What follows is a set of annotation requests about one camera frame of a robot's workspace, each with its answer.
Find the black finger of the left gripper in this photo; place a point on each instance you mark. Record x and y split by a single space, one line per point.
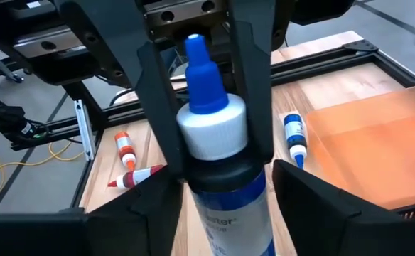
157 106
253 89

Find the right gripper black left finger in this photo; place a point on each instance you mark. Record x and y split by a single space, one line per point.
122 227

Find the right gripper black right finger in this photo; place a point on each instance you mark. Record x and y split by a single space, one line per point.
335 227

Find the orange ink bottle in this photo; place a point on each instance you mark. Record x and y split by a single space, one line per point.
125 145

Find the red ink bottle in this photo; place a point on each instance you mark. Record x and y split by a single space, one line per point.
136 177

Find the blue ink bottle white label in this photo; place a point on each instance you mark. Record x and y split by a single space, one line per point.
294 133
211 135

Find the orange block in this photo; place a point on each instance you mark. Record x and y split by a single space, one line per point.
371 149

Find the white aluminium bracket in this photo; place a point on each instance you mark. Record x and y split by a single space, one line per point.
85 131

